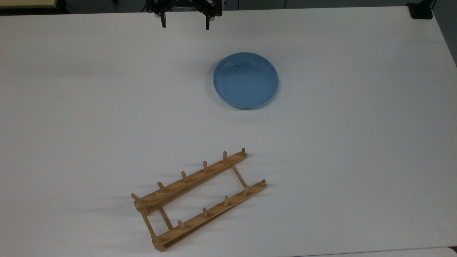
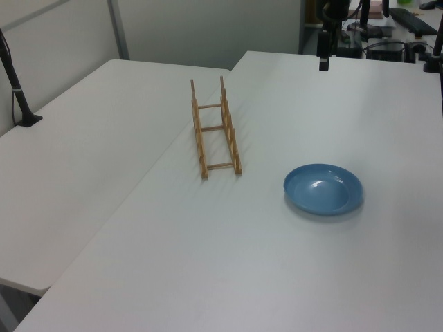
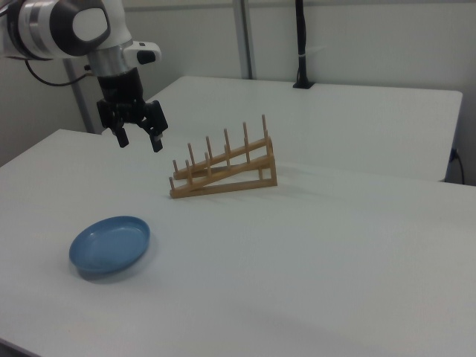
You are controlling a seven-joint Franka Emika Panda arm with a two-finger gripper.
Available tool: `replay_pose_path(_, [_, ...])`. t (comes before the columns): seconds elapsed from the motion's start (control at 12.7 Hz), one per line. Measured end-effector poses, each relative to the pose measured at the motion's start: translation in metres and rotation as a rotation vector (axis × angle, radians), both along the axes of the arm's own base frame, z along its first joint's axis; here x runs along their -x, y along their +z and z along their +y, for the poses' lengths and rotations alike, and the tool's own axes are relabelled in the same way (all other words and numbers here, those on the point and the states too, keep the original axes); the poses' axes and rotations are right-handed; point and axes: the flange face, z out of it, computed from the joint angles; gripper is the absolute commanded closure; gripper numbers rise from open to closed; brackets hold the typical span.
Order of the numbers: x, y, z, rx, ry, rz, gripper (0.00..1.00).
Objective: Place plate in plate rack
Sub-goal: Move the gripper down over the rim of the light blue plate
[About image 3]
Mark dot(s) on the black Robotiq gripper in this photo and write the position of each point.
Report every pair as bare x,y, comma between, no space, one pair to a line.
121,89

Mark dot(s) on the blue round plate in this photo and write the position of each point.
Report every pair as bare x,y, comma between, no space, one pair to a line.
108,241

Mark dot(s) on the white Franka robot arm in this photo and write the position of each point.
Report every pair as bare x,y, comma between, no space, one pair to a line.
48,29

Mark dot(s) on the wooden plate rack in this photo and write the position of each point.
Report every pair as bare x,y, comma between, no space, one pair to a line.
238,184

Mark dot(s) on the grey aluminium frame post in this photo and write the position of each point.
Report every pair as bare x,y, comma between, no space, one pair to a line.
245,37
80,108

